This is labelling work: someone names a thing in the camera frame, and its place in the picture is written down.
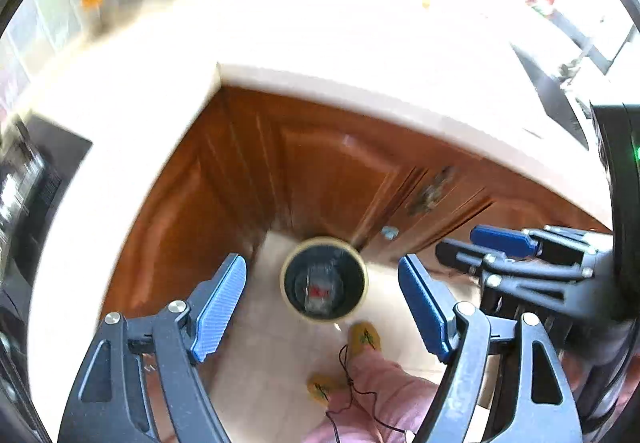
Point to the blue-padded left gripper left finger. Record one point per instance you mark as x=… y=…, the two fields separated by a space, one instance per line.
x=109 y=401

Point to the black gas stove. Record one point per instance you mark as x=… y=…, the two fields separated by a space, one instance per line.
x=38 y=161

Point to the yellow slipper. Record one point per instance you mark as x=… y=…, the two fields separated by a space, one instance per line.
x=322 y=387
x=363 y=336

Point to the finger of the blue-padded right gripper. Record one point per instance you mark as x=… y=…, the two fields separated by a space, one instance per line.
x=543 y=272
x=505 y=240

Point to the wooden cabinet doors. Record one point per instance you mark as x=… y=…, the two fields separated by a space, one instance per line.
x=255 y=162

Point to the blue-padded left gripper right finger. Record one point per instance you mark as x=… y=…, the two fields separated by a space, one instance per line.
x=538 y=404

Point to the stainless steel sink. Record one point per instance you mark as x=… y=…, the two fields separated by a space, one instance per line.
x=553 y=98

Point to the round trash bin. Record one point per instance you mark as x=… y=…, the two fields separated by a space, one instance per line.
x=344 y=258

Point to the clear plastic tray red label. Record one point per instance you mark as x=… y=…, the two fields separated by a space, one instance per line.
x=323 y=289

